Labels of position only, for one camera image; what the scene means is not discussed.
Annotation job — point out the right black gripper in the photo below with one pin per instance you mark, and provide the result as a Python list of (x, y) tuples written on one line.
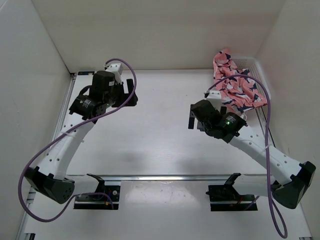
[(191, 125)]

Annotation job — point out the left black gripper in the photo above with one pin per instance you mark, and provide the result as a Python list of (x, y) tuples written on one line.
[(119, 87)]

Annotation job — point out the pink shark print shorts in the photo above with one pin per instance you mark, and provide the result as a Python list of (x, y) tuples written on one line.
[(238, 94)]

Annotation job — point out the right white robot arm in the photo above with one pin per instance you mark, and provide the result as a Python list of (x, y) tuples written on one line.
[(289, 178)]

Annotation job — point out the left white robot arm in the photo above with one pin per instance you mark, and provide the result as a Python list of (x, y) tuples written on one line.
[(50, 177)]

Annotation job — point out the white plastic mesh basket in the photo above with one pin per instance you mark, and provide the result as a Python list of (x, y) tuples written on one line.
[(252, 64)]

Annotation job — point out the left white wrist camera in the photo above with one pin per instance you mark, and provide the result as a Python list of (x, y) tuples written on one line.
[(116, 69)]

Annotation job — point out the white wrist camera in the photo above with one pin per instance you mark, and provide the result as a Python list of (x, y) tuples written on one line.
[(213, 96), (116, 69)]

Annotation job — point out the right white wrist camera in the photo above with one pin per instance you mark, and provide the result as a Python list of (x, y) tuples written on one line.
[(213, 96)]

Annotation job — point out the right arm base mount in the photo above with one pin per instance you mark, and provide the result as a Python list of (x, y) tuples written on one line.
[(224, 197)]

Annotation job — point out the aluminium front rail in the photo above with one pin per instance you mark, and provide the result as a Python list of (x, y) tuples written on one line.
[(165, 178)]

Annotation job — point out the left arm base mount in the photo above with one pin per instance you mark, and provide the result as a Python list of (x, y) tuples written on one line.
[(94, 193)]

